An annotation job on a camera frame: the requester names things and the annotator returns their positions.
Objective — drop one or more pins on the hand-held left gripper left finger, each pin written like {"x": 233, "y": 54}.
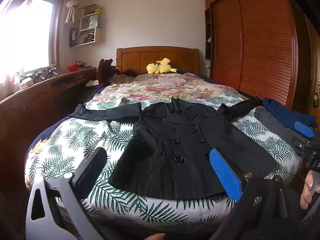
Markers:
{"x": 93, "y": 167}

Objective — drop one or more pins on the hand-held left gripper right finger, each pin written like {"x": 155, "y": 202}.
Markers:
{"x": 225, "y": 172}

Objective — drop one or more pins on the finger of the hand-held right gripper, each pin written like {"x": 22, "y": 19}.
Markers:
{"x": 300, "y": 145}
{"x": 305, "y": 129}

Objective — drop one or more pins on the black double-breasted coat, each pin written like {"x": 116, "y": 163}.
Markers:
{"x": 180, "y": 140}

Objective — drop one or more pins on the person's right hand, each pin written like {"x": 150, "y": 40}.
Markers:
{"x": 307, "y": 192}

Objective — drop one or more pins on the person's left hand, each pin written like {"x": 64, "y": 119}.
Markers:
{"x": 156, "y": 237}

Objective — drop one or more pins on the folded blue garment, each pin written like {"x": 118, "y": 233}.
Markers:
{"x": 285, "y": 112}

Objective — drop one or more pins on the folded grey garment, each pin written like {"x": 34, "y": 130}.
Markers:
{"x": 272, "y": 125}

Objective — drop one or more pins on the bed with leaf quilt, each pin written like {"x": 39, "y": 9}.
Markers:
{"x": 92, "y": 91}

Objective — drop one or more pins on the long wooden desk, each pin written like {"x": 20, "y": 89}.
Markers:
{"x": 37, "y": 97}

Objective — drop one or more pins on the wooden slatted wardrobe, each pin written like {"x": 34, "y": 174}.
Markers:
{"x": 262, "y": 42}

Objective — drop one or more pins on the dark wooden chair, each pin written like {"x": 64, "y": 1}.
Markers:
{"x": 103, "y": 70}

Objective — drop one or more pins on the floral quilt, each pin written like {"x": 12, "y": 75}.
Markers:
{"x": 155, "y": 87}

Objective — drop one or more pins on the red bowl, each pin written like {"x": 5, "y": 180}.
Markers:
{"x": 73, "y": 68}

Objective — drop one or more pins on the black metal clutter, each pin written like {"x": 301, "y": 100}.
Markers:
{"x": 45, "y": 74}

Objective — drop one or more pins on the wooden bed headboard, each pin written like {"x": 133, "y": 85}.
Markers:
{"x": 135, "y": 60}

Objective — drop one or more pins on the yellow plush toy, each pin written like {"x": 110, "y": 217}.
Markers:
{"x": 161, "y": 67}

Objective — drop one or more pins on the window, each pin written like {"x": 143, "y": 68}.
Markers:
{"x": 27, "y": 35}

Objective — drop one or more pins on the tied beige curtain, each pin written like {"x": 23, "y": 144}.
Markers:
{"x": 72, "y": 5}

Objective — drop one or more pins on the white wall shelf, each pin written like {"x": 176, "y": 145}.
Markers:
{"x": 87, "y": 32}

